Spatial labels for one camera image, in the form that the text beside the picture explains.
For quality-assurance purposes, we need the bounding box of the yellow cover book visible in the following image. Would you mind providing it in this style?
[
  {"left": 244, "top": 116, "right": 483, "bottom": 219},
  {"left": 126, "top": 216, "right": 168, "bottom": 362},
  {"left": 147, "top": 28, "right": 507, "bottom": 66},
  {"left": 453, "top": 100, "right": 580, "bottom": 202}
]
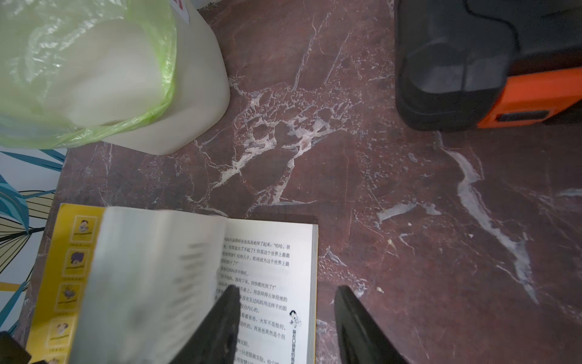
[{"left": 27, "top": 204, "right": 318, "bottom": 363}]

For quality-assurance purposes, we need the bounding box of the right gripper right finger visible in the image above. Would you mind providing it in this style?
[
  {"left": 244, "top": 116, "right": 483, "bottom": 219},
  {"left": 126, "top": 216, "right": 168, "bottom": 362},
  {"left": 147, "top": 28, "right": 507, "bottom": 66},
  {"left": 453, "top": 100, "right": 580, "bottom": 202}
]
[{"left": 334, "top": 286, "right": 408, "bottom": 364}]

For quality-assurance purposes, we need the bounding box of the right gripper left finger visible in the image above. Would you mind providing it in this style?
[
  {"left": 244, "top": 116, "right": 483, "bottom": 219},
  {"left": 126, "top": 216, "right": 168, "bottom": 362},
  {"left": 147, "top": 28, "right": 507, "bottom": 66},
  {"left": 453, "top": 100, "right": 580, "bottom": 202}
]
[{"left": 170, "top": 285, "right": 241, "bottom": 364}]

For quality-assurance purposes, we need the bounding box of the white bin green bag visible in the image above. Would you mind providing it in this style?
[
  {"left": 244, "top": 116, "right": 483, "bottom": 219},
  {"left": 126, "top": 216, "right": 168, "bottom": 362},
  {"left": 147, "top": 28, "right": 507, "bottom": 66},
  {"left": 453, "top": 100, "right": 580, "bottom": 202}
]
[{"left": 1, "top": 1, "right": 230, "bottom": 155}]

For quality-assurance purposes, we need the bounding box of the black plastic tool case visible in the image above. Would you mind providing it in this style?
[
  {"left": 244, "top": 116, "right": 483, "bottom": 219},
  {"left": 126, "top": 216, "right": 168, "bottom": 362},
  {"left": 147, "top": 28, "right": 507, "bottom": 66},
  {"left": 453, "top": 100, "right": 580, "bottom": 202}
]
[{"left": 394, "top": 1, "right": 581, "bottom": 131}]

